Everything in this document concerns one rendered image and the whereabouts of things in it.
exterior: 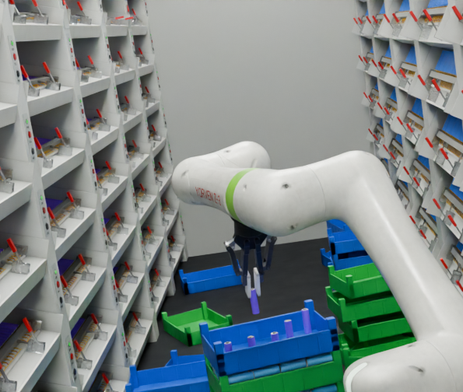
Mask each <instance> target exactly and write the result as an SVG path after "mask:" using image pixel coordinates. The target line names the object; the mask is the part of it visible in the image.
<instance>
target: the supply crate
mask: <svg viewBox="0 0 463 392"><path fill-rule="evenodd" d="M304 306H305V308H307V309H308V310H309V315H310V325H311V330H312V333H310V334H305V332H304V327H303V317H302V311H297V312H293V313H287V314H283V315H279V316H275V317H269V318H265V319H261V320H254V321H251V322H247V323H243V324H236V325H233V326H229V327H222V328H218V329H215V330H210V331H209V327H208V324H207V323H206V322H203V323H199V328H200V334H201V339H202V347H203V352H204V354H205V356H206V357H207V359H208V360H209V361H210V363H211V364H212V366H213V368H214V369H215V371H216V372H217V373H218V375H219V377H221V376H227V375H230V374H234V373H241V372H244V371H248V370H252V369H258V368H261V367H265V366H271V365H275V364H279V363H283V362H288V361H293V360H296V359H302V358H306V357H310V356H313V355H320V354H323V353H327V352H333V351H337V350H340V347H339V342H338V332H337V327H336V321H335V318H334V317H326V318H325V319H324V318H323V317H322V316H321V315H320V314H319V313H317V312H316V311H315V310H314V302H313V300H311V299H309V300H304ZM284 320H291V321H292V326H293V336H294V337H293V338H286V329H285V324H284ZM274 331H275V332H278V334H279V341H273V342H272V339H271V333H272V332H274ZM251 335H252V336H254V337H255V343H256V345H255V346H251V347H248V342H247V337H249V336H251ZM227 341H231V343H232V348H233V351H230V352H225V348H224V343H225V342H227Z"/></svg>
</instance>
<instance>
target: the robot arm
mask: <svg viewBox="0 0 463 392"><path fill-rule="evenodd" d="M171 183H172V188H173V190H174V193H175V194H176V196H177V197H178V198H179V199H180V200H182V201H183V202H185V203H187V204H189V205H206V206H210V207H213V208H217V209H219V210H220V211H222V212H225V213H226V214H227V215H229V216H230V218H231V219H232V220H233V221H234V235H233V239H232V240H230V241H229V242H228V241H224V246H225V248H226V250H227V251H228V252H229V255H230V260H231V263H232V266H233V270H234V272H235V274H236V276H240V275H241V282H242V284H243V286H245V292H246V294H247V297H248V299H249V298H251V276H250V274H249V272H248V254H249V250H251V249H254V257H255V263H256V268H254V288H255V289H256V293H257V295H258V296H260V295H261V288H260V282H263V281H264V277H263V274H264V270H269V269H270V267H271V263H272V253H273V248H274V244H275V242H276V240H277V236H288V235H290V234H293V233H295V232H298V231H300V230H302V229H306V228H307V227H309V226H312V225H315V224H317V223H319V222H324V221H328V220H332V219H337V220H340V221H343V222H344V223H345V224H346V225H347V226H348V227H349V228H350V229H351V231H352V232H353V234H354V235H355V236H356V238H357V239H358V241H359V242H360V243H361V245H362V246H363V248H364V249H365V251H366V252H367V253H368V255H369V256H370V258H371V260H372V261H373V262H374V264H375V266H376V267H377V269H378V271H379V272H380V273H381V275H382V277H383V279H384V280H385V282H386V283H387V285H388V287H389V289H390V290H391V292H392V294H393V296H394V297H395V299H396V301H397V303H398V305H399V306H400V308H401V310H402V312H403V314H404V316H405V319H406V320H407V322H408V324H409V326H410V328H411V330H412V333H413V334H414V336H415V338H416V340H417V341H416V342H413V343H411V344H407V345H403V346H401V347H397V348H393V349H390V350H387V351H384V352H379V353H377V354H373V355H369V356H367V357H364V358H361V359H359V360H357V361H355V362H354V363H353V364H351V365H350V366H349V367H348V368H347V370H346V371H345V373H344V377H343V384H344V388H345V392H463V297H462V295H461V294H460V292H459V291H458V290H457V289H456V288H455V286H454V285H453V283H452V282H451V280H450V279H449V278H448V277H447V275H446V274H445V273H444V271H443V269H442V268H441V266H440V265H439V264H438V263H437V261H436V259H435V258H434V256H433V255H432V254H431V252H430V250H429V248H428V247H427V245H426V244H425V242H424V241H423V239H422V237H421V236H420V235H419V232H418V231H417V229H416V227H415V226H414V224H413V222H412V220H411V219H410V217H409V215H408V213H407V211H406V210H405V207H404V205H403V204H402V202H401V200H400V198H399V196H398V194H397V191H396V190H395V187H394V185H393V183H392V181H391V178H390V177H389V175H388V172H387V170H386V168H385V166H384V164H383V163H382V162H381V161H380V160H379V159H378V158H377V157H376V156H374V155H372V154H370V153H368V152H363V151H349V152H344V153H343V154H340V155H338V156H334V157H331V158H329V159H325V160H322V161H320V162H317V163H312V164H309V165H306V166H300V167H295V168H290V169H284V170H271V160H270V157H269V155H268V153H267V151H266V150H265V149H264V148H263V147H262V146H261V145H259V144H258V143H255V142H239V143H237V144H235V145H232V146H230V147H227V148H225V149H221V150H219V151H217V152H213V153H209V154H206V155H203V156H196V157H191V158H188V159H185V160H183V161H182V162H180V163H179V164H178V165H177V166H176V168H175V169H174V171H173V174H172V179H171ZM265 238H266V244H265V254H264V259H263V263H262V258H261V245H262V243H263V242H264V240H265ZM235 243H236V244H237V245H238V246H239V247H240V248H241V256H240V268H239V266H238V263H237V258H236V254H235V252H234V248H235V246H234V245H235Z"/></svg>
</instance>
